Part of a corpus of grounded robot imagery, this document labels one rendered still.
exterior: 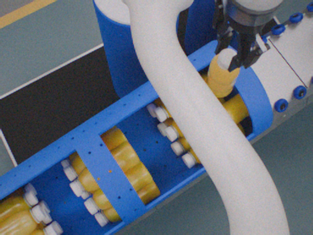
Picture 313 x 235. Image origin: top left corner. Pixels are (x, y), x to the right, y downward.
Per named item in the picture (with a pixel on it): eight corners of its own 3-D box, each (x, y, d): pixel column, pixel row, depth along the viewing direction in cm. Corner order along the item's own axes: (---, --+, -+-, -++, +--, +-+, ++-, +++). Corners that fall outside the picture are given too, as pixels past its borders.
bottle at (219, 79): (212, 102, 112) (219, 79, 96) (200, 78, 114) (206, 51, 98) (237, 92, 113) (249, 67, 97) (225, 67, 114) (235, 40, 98)
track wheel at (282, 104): (288, 97, 139) (283, 94, 141) (276, 105, 139) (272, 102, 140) (290, 108, 142) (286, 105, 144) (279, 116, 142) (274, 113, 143)
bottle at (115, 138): (127, 143, 130) (76, 176, 127) (115, 123, 127) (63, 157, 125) (134, 150, 123) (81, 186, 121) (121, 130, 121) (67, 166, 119)
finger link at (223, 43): (220, 41, 90) (219, 39, 91) (216, 55, 97) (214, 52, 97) (233, 34, 91) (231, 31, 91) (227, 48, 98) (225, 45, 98)
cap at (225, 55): (222, 71, 97) (224, 68, 95) (214, 55, 98) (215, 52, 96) (239, 64, 97) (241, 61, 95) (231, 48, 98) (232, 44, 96)
